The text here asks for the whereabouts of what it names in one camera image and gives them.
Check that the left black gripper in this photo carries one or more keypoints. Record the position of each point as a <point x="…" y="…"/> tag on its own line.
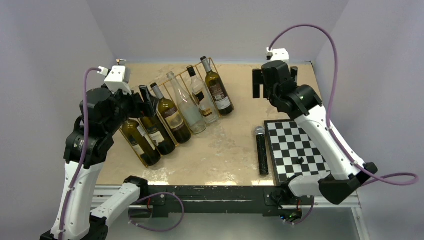
<point x="140" y="108"/>

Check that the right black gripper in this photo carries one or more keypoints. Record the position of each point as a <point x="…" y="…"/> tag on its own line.
<point x="258" y="79"/>

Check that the green wine bottle silver neck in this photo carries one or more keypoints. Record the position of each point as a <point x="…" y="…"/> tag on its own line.
<point x="172" y="117"/>

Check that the dark wine bottle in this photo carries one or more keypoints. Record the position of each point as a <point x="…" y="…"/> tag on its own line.
<point x="158" y="134"/>
<point x="141" y="142"/>
<point x="217" y="89"/>

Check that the clear glass bottle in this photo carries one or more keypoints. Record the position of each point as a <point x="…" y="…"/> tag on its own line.
<point x="187" y="107"/>

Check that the clear whisky bottle black cap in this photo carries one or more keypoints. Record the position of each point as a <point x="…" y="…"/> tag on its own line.
<point x="202" y="97"/>

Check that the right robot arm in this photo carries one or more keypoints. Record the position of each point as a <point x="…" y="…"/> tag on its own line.
<point x="347" y="171"/>

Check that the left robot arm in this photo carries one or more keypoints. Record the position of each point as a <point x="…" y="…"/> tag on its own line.
<point x="103" y="113"/>

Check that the black microphone silver head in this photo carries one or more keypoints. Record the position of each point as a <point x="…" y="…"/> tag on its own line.
<point x="260" y="133"/>

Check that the black white chessboard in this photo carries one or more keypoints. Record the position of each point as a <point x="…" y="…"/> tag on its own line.
<point x="287" y="142"/>

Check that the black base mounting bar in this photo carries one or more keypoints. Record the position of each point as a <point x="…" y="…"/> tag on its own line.
<point x="268" y="201"/>

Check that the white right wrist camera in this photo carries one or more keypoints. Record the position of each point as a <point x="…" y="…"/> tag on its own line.
<point x="278" y="54"/>

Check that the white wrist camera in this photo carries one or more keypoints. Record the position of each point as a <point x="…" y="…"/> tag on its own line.
<point x="278" y="54"/>
<point x="117" y="78"/>

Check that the gold wire wine rack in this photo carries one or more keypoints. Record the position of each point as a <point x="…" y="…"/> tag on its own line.
<point x="177" y="108"/>

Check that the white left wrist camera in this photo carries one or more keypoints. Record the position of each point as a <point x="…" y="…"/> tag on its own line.
<point x="117" y="78"/>

